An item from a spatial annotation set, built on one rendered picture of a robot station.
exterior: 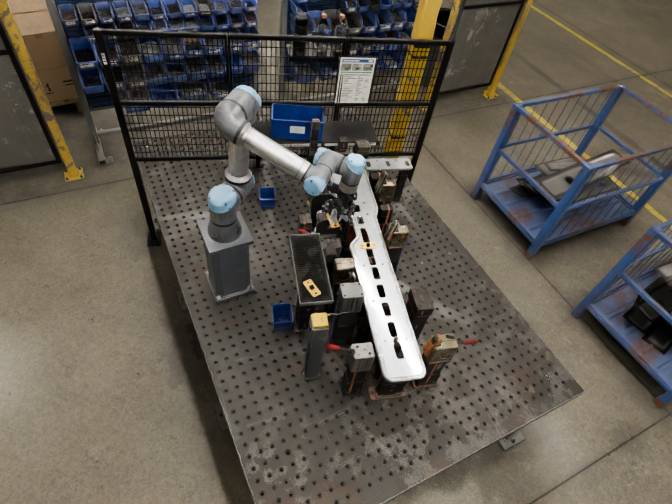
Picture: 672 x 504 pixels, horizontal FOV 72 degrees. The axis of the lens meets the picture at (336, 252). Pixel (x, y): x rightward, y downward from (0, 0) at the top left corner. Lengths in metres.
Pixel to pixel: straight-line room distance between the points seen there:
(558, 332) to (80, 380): 3.16
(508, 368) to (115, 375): 2.21
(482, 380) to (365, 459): 0.70
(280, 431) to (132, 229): 2.19
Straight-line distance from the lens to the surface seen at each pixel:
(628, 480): 3.45
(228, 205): 1.98
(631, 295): 4.05
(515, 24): 5.57
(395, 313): 2.07
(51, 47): 4.77
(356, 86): 2.90
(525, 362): 2.55
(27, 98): 3.96
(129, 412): 2.99
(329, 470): 2.07
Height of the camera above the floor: 2.69
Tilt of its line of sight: 49 degrees down
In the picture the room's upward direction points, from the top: 10 degrees clockwise
